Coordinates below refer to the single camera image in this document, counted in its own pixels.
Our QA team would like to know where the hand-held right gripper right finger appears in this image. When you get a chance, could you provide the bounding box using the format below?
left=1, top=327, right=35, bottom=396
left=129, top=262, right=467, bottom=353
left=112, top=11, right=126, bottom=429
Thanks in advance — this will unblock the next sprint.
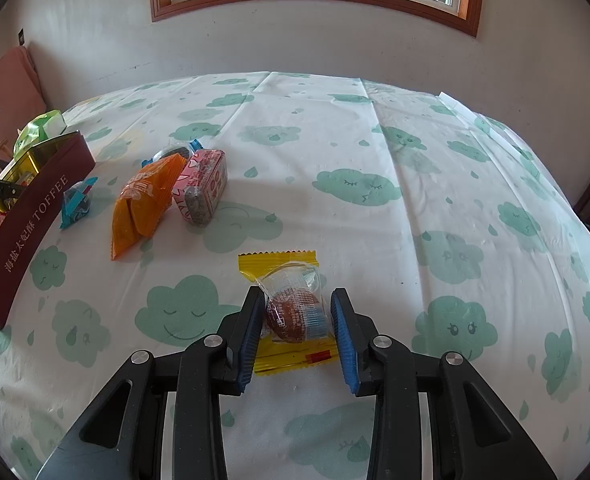
left=330, top=287, right=558, bottom=480

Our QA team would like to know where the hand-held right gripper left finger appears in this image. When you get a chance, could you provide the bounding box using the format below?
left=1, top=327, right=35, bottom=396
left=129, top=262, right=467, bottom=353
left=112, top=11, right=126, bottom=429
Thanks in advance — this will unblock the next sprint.
left=37, top=287, right=267, bottom=480

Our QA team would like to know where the yellow-edged clear snack packet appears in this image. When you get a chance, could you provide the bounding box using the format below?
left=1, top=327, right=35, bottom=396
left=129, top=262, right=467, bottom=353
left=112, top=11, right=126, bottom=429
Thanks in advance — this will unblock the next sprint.
left=238, top=250, right=338, bottom=376

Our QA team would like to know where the red tin box gold interior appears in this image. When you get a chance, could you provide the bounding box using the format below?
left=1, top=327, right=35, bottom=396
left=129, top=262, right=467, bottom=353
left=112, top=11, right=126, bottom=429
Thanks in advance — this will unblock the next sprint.
left=0, top=130, right=97, bottom=331

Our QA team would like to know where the blue-wrapped candy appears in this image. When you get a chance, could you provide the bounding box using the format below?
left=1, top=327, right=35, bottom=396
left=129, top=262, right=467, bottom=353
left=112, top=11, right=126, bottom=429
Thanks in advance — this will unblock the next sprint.
left=60, top=176, right=99, bottom=230
left=141, top=141, right=203, bottom=168

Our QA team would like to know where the orange snack packet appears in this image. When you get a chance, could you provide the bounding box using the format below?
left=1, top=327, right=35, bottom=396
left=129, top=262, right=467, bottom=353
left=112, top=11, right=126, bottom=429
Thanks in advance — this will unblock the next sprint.
left=111, top=154, right=188, bottom=261

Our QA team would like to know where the pink snack packet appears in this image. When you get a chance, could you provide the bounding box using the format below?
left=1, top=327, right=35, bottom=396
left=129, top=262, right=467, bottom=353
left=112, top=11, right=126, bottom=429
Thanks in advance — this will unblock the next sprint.
left=172, top=148, right=229, bottom=227

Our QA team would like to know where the pink cloth covered table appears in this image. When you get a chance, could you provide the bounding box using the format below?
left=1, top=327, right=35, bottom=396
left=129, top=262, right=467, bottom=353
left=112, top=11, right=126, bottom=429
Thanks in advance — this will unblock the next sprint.
left=0, top=45, right=48, bottom=141

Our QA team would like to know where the green snack packet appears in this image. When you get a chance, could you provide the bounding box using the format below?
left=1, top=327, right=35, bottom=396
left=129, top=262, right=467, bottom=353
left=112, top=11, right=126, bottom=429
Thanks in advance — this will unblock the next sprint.
left=14, top=110, right=68, bottom=156

